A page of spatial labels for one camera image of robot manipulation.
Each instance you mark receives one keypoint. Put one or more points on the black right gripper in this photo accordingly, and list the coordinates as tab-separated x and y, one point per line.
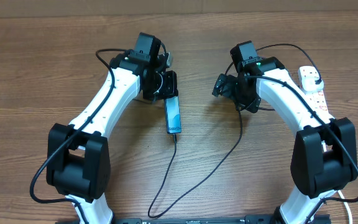
252	102

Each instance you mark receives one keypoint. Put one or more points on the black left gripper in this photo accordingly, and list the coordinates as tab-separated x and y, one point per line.
169	88

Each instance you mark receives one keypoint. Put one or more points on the blue Samsung Galaxy smartphone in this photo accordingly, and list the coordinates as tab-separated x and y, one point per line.
172	115

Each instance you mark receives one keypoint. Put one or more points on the white power strip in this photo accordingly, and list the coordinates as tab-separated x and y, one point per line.
317	100

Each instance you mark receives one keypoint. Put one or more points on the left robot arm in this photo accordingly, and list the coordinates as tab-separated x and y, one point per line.
78	163

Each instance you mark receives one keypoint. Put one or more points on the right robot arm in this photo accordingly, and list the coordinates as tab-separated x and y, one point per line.
324	160

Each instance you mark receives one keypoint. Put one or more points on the white charger plug adapter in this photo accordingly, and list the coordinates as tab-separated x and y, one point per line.
310	85

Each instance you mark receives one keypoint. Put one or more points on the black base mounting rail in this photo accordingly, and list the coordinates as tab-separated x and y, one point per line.
248	219

